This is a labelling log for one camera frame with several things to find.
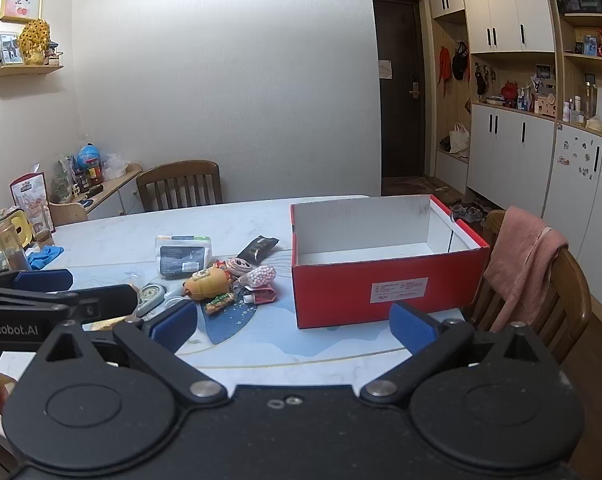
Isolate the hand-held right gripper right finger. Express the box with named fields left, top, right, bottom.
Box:
left=360, top=301, right=564, bottom=406

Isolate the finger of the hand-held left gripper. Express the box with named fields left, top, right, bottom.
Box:
left=74, top=283, right=139, bottom=322
left=0, top=268, right=74, bottom=293

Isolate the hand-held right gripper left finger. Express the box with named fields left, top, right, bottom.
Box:
left=28, top=300, right=229, bottom=406

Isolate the clear-wrapped biscuit packet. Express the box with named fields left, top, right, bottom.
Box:
left=88, top=270, right=149, bottom=332

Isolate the pale green correction tape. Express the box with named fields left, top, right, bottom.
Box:
left=136, top=282, right=168, bottom=317

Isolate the small colourful candy packet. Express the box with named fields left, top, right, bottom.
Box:
left=203, top=291, right=236, bottom=316

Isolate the yellow squishy toy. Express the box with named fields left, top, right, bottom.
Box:
left=182, top=267, right=232, bottom=301

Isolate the red cardboard box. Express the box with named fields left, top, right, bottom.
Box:
left=290, top=194, right=490, bottom=330

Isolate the bunny plush keychain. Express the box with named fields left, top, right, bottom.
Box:
left=224, top=256, right=254, bottom=277

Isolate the red snack pouch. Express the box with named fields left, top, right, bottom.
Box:
left=241, top=282, right=278, bottom=306

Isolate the cotton swab pack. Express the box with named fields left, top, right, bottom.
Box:
left=241, top=265, right=278, bottom=291

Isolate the black snack packet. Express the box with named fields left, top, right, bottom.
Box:
left=237, top=236, right=280, bottom=263

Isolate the blue glove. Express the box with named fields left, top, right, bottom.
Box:
left=27, top=245, right=64, bottom=271

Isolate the clear glass jar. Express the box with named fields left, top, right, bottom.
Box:
left=0, top=220, right=32, bottom=272

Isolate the yellow plastic container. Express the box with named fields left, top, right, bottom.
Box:
left=8, top=209, right=36, bottom=250

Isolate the small wooden chair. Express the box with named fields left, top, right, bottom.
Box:
left=48, top=200, right=89, bottom=227

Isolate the red and white snack bag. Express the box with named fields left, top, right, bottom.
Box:
left=10, top=172, right=49, bottom=233

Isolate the white wood-topped side cabinet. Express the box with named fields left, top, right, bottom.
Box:
left=81, top=162, right=144, bottom=221

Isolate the pink cloth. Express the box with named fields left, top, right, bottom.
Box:
left=483, top=206, right=569, bottom=333

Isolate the pair of grey shoes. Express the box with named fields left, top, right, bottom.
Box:
left=448, top=200, right=486, bottom=223

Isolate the crumpled clear plastic bag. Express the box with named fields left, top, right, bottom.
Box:
left=101, top=152, right=131, bottom=181

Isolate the wooden slat-back chair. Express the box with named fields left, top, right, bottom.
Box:
left=136, top=160, right=223, bottom=213

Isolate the wooden armchair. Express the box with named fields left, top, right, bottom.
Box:
left=463, top=209, right=592, bottom=366

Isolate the white shoe bench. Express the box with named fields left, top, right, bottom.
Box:
left=433, top=150, right=469, bottom=193

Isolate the white tote bag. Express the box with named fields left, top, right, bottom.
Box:
left=448, top=122, right=470, bottom=158

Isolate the white floor cabinet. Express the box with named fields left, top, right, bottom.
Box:
left=468, top=102, right=556, bottom=218

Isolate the dark brown door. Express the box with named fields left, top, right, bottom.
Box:
left=372, top=0, right=428, bottom=179

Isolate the white cabinet with stickers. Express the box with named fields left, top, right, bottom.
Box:
left=541, top=122, right=602, bottom=321

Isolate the golden ornament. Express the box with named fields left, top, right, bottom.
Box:
left=18, top=18, right=52, bottom=66

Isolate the orange hanging garment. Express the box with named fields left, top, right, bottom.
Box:
left=438, top=46, right=454, bottom=98

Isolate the black hanging bag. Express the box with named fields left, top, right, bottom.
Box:
left=452, top=41, right=470, bottom=82

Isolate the gold framed picture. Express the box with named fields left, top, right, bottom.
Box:
left=0, top=0, right=44, bottom=24

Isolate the wooden open shelf unit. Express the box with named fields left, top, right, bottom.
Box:
left=555, top=10, right=602, bottom=137

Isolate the wooden wall shelf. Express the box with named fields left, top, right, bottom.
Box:
left=0, top=63, right=64, bottom=79

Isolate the small photo frame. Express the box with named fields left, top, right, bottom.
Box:
left=0, top=31, right=22, bottom=67

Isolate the white wall cabinet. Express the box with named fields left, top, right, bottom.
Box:
left=427, top=0, right=556, bottom=55

